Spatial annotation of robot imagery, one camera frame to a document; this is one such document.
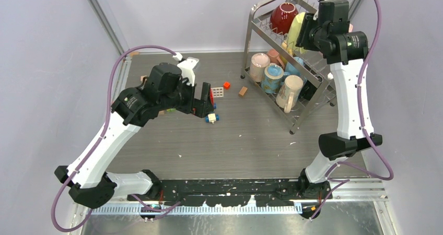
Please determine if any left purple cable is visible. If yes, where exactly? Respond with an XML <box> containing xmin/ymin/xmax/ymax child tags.
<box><xmin>51</xmin><ymin>45</ymin><xmax>181</xmax><ymax>233</ymax></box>

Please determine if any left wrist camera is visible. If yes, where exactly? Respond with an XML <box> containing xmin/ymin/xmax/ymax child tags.
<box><xmin>177</xmin><ymin>57</ymin><xmax>200</xmax><ymax>87</ymax></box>

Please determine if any white window grid piece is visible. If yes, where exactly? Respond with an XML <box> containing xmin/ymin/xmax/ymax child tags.
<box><xmin>212</xmin><ymin>87</ymin><xmax>224</xmax><ymax>98</ymax></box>

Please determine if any small salmon cup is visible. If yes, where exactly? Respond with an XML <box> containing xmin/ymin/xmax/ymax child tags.
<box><xmin>266</xmin><ymin>49</ymin><xmax>285</xmax><ymax>69</ymax></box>

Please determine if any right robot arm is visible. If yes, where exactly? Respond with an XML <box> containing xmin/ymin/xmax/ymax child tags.
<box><xmin>296</xmin><ymin>0</ymin><xmax>382</xmax><ymax>199</ymax></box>

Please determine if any cream floral mug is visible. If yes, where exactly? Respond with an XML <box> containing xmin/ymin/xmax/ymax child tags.
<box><xmin>276</xmin><ymin>75</ymin><xmax>304</xmax><ymax>113</ymax></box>

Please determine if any steel dish rack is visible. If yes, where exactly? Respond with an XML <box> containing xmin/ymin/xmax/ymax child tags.
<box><xmin>240</xmin><ymin>0</ymin><xmax>336</xmax><ymax>134</ymax></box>

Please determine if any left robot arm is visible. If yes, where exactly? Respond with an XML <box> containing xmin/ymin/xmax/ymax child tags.
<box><xmin>55</xmin><ymin>58</ymin><xmax>214</xmax><ymax>209</ymax></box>

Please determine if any small yellow cup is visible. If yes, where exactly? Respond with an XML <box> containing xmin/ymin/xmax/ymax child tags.
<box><xmin>279</xmin><ymin>40</ymin><xmax>293</xmax><ymax>67</ymax></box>

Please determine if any pink cup lower rack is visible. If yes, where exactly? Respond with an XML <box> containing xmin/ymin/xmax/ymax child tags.
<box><xmin>249</xmin><ymin>53</ymin><xmax>270</xmax><ymax>82</ymax></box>

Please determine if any blue patterned mug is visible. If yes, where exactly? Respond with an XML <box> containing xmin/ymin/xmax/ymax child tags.
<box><xmin>260</xmin><ymin>64</ymin><xmax>284</xmax><ymax>94</ymax></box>

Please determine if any pale yellow mug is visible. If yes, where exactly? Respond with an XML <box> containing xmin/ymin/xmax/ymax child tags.
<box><xmin>286</xmin><ymin>12</ymin><xmax>307</xmax><ymax>54</ymax></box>

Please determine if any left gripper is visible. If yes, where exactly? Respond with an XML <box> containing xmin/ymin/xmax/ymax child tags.
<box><xmin>159</xmin><ymin>76</ymin><xmax>214</xmax><ymax>118</ymax></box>

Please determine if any dark red cup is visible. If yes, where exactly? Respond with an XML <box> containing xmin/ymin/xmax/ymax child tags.
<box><xmin>270</xmin><ymin>2</ymin><xmax>298</xmax><ymax>35</ymax></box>

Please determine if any light blue cup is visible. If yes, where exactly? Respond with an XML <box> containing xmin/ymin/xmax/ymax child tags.
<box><xmin>285</xmin><ymin>56</ymin><xmax>307</xmax><ymax>84</ymax></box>

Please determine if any brown wooden block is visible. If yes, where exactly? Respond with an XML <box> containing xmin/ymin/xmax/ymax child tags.
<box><xmin>238</xmin><ymin>86</ymin><xmax>248</xmax><ymax>97</ymax></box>

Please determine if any red duplo block tower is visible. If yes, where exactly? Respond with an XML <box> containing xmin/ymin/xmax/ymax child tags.
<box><xmin>209</xmin><ymin>88</ymin><xmax>216</xmax><ymax>110</ymax></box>

